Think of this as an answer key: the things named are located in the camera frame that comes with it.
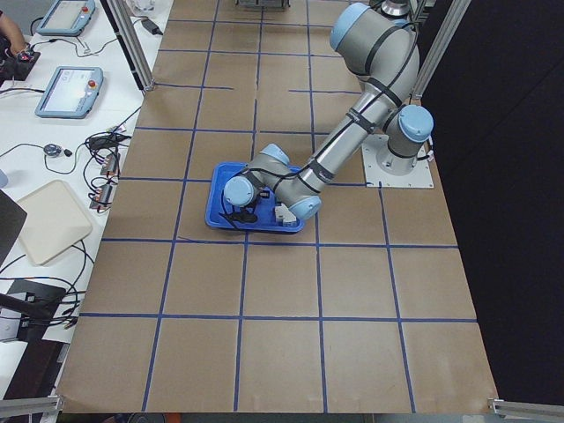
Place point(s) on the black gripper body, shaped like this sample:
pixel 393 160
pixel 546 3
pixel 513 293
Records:
pixel 251 207

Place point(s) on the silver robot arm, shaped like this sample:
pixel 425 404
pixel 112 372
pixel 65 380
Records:
pixel 385 59

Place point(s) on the white circuit breaker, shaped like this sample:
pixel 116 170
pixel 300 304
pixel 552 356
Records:
pixel 284 217

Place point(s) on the blue plastic tray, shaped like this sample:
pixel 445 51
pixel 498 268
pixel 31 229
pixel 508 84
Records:
pixel 218 205

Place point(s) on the beige plastic tray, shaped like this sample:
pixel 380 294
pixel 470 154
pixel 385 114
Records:
pixel 55 220

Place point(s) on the near blue teach pendant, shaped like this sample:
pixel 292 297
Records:
pixel 71 92

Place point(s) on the blue teach pendant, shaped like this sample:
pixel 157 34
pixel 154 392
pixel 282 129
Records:
pixel 71 92
pixel 66 18

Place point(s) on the black power adapter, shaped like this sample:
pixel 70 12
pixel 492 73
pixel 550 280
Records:
pixel 151 27

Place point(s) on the black monitor stand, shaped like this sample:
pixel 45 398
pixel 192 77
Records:
pixel 32 299

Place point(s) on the far blue teach pendant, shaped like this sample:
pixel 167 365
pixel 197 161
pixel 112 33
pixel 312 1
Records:
pixel 66 18

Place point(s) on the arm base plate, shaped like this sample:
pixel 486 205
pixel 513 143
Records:
pixel 383 169

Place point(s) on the wire mesh shelf basket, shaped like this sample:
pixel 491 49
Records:
pixel 275 4

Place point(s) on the aluminium frame post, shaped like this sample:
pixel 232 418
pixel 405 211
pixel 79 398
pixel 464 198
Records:
pixel 119 18

